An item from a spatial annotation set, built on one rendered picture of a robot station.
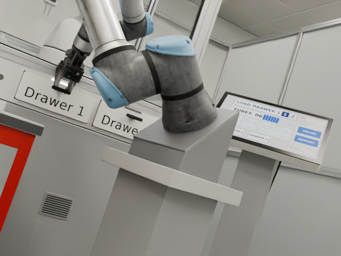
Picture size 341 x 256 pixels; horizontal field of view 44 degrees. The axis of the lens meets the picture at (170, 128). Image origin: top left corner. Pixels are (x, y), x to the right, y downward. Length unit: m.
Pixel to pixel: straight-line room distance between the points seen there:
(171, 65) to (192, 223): 0.40
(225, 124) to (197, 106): 0.09
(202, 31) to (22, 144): 1.10
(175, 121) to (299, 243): 1.74
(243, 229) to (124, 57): 1.13
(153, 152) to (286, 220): 1.82
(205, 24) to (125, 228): 1.15
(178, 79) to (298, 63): 2.26
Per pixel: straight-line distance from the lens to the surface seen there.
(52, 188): 1.75
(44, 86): 1.70
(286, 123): 1.97
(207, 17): 1.99
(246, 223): 1.93
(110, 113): 1.75
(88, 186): 1.78
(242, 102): 2.05
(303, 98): 3.05
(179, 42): 1.04
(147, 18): 1.45
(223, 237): 1.95
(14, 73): 1.70
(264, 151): 1.84
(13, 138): 1.11
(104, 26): 1.07
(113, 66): 1.03
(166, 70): 1.04
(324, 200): 2.63
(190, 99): 1.07
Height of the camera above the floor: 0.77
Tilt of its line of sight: 5 degrees up
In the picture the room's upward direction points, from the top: 19 degrees clockwise
